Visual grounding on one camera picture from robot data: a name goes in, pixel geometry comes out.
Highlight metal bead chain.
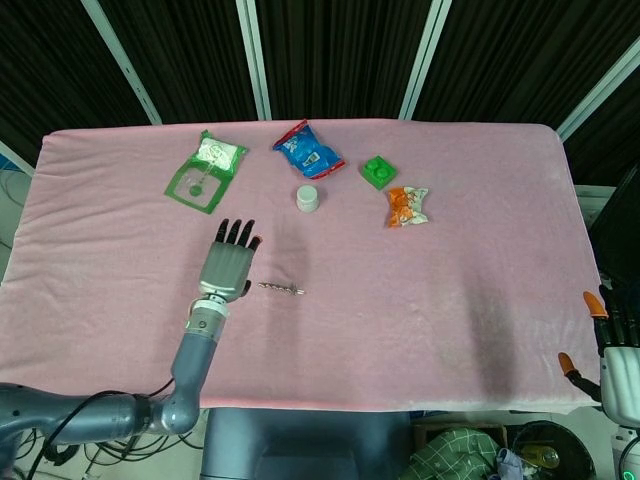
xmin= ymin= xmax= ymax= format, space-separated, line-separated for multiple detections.
xmin=256 ymin=280 xmax=307 ymax=297

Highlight black pleated curtain panel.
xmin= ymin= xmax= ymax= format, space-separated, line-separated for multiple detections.
xmin=97 ymin=0 xmax=259 ymax=124
xmin=254 ymin=0 xmax=434 ymax=121
xmin=564 ymin=54 xmax=640 ymax=186
xmin=0 ymin=0 xmax=151 ymax=156
xmin=412 ymin=0 xmax=640 ymax=126

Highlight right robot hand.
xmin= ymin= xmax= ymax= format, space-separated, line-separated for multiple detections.
xmin=557 ymin=284 xmax=640 ymax=426

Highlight yellow plastic bottle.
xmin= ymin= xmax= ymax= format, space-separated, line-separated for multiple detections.
xmin=519 ymin=444 xmax=560 ymax=469

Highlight green white plastic packet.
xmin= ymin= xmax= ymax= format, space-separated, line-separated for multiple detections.
xmin=164 ymin=129 xmax=250 ymax=216

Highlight blue snack bag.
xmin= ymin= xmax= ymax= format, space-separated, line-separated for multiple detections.
xmin=271 ymin=118 xmax=347 ymax=181

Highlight white small cup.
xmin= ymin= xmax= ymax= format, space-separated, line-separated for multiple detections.
xmin=295 ymin=184 xmax=321 ymax=213

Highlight black trash bin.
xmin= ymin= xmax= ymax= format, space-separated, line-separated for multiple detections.
xmin=512 ymin=420 xmax=601 ymax=480

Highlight green toy brick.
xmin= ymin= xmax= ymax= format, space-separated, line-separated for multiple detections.
xmin=359 ymin=155 xmax=401 ymax=191

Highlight black floor cable bundle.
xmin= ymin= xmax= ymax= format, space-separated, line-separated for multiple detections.
xmin=84 ymin=432 xmax=204 ymax=464

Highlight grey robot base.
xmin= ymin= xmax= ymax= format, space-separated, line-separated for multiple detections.
xmin=201 ymin=407 xmax=414 ymax=480

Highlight blue grey rag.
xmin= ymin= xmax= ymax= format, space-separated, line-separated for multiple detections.
xmin=496 ymin=448 xmax=524 ymax=480

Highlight orange white crumpled wrapper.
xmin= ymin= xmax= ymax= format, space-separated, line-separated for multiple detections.
xmin=385 ymin=186 xmax=431 ymax=229

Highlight white metal frame post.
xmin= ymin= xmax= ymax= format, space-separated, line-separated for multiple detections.
xmin=0 ymin=139 xmax=36 ymax=176
xmin=234 ymin=0 xmax=274 ymax=121
xmin=554 ymin=37 xmax=640 ymax=141
xmin=79 ymin=0 xmax=164 ymax=126
xmin=398 ymin=0 xmax=454 ymax=121

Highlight green checkered cloth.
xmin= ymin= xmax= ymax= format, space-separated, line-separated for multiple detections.
xmin=402 ymin=428 xmax=509 ymax=480

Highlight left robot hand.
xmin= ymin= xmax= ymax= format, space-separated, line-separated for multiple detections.
xmin=198 ymin=217 xmax=264 ymax=304

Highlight pink tablecloth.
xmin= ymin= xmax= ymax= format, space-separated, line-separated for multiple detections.
xmin=0 ymin=119 xmax=630 ymax=419

